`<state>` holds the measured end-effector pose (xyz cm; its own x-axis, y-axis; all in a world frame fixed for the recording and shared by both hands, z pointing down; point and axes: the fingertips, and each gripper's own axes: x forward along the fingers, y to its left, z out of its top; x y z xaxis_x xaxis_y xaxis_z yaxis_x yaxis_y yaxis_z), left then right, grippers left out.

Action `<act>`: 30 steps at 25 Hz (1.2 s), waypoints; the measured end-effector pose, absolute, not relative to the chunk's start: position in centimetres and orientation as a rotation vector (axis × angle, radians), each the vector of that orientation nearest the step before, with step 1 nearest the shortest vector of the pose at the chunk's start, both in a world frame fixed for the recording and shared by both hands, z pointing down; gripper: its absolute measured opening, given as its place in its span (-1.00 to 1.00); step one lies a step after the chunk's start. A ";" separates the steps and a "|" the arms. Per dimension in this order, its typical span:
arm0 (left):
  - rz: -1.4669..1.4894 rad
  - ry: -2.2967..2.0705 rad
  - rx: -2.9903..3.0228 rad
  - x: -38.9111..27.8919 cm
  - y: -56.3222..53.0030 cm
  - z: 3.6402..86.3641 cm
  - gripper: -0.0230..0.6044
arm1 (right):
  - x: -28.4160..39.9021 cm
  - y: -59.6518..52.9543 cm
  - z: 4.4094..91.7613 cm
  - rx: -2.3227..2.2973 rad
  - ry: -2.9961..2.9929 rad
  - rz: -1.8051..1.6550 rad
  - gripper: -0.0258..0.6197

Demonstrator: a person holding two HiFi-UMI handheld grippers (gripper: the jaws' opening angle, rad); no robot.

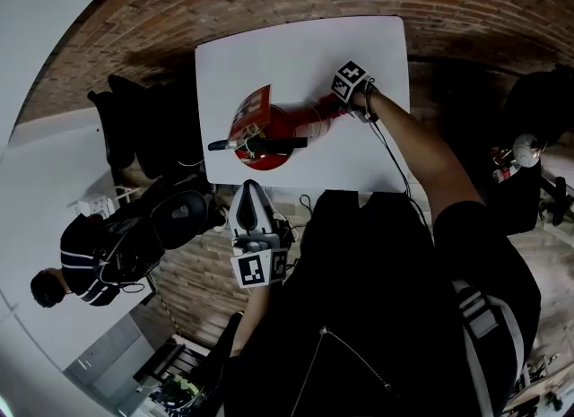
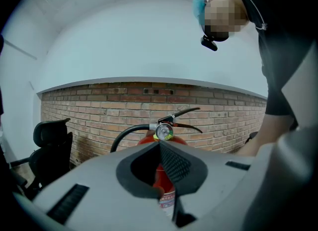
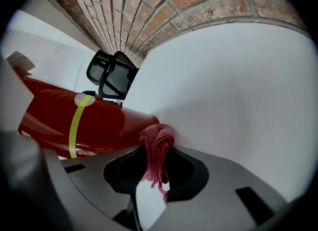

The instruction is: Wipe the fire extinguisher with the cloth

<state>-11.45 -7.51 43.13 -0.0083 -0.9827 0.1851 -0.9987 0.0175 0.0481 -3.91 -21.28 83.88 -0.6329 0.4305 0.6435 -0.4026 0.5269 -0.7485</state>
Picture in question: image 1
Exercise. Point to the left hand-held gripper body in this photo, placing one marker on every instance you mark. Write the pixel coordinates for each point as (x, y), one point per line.
(258, 263)

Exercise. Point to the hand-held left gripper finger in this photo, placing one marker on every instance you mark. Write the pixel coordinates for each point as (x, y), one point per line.
(265, 215)
(237, 213)

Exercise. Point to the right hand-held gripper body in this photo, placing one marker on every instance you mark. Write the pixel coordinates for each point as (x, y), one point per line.
(352, 81)

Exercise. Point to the red fire extinguisher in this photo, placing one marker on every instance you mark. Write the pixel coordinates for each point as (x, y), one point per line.
(273, 128)

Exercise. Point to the person's right forearm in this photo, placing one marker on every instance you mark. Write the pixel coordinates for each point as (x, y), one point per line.
(426, 155)

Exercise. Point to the person's left forearm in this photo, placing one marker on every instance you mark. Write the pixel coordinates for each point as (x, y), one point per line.
(251, 316)

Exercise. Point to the black round-backed chair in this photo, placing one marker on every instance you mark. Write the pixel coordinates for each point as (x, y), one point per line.
(179, 218)

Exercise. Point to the person's black shirt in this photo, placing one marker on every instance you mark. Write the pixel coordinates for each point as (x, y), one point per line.
(372, 307)

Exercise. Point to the black office chair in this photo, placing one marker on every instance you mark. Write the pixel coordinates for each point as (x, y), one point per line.
(533, 106)
(148, 128)

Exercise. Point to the small red-white bottle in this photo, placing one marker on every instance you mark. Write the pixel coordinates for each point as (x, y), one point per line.
(503, 174)

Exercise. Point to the white round plush ball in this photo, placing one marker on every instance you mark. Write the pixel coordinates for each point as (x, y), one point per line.
(528, 150)

